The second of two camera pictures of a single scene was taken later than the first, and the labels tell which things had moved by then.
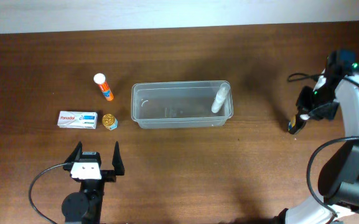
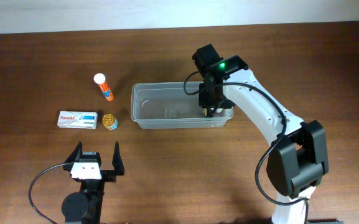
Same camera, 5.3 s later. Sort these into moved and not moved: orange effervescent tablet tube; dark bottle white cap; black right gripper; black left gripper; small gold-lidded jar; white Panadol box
Moved: dark bottle white cap; black right gripper
Not moved: black left gripper; orange effervescent tablet tube; small gold-lidded jar; white Panadol box
